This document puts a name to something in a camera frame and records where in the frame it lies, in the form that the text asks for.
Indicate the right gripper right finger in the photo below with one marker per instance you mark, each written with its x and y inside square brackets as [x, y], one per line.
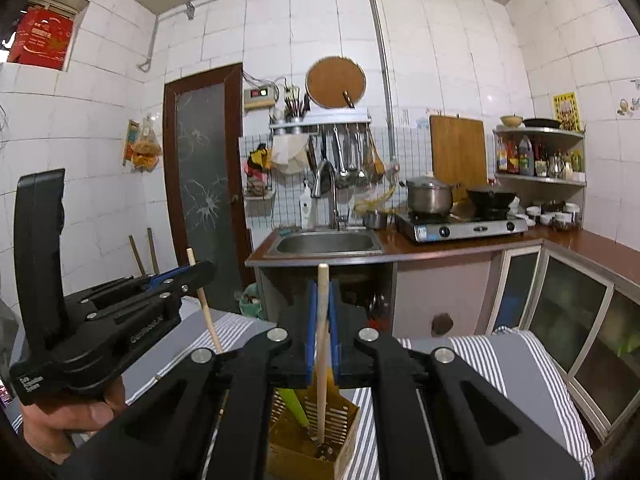
[471, 407]

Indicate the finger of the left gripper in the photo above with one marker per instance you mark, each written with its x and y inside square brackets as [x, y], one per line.
[169, 280]
[202, 273]

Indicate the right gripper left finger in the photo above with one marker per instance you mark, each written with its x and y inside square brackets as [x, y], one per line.
[207, 418]

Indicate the wooden chopstick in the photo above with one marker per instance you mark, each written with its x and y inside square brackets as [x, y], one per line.
[322, 347]
[209, 321]

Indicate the green plastic utensil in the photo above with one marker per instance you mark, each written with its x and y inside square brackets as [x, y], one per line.
[291, 401]

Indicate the yellow perforated utensil holder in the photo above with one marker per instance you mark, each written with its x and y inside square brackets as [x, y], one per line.
[294, 452]

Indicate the steel kitchen sink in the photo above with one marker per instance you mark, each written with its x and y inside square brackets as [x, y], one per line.
[329, 243]

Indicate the person's left hand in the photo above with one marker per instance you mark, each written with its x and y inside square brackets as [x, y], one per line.
[46, 425]

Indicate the white soap bottle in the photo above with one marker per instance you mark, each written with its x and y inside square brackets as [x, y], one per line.
[306, 207]

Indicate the hanging snack bags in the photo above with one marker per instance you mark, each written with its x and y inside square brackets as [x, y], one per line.
[141, 149]

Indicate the steel faucet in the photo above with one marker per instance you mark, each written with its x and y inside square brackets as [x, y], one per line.
[325, 183]

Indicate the dark wooden glass door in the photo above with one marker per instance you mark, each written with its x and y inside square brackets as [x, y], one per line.
[202, 126]

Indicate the steel gas stove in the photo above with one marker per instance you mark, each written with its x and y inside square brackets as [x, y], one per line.
[435, 228]

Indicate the hanging utensil rack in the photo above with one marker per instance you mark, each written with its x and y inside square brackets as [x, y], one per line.
[341, 136]

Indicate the black wok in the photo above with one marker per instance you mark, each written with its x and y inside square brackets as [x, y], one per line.
[490, 197]

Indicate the steel cooking pot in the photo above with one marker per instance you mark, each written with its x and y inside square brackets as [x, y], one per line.
[428, 195]

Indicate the round wooden board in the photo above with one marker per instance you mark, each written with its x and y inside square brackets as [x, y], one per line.
[336, 82]

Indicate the rectangular wooden cutting board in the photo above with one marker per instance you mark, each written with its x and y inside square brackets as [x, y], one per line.
[458, 153]

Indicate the red cardboard box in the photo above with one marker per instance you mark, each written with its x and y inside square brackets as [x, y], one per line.
[42, 39]

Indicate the corner wall shelf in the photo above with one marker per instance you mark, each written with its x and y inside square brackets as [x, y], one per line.
[541, 165]

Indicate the yellow wall poster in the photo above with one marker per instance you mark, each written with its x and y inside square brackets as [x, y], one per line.
[566, 111]

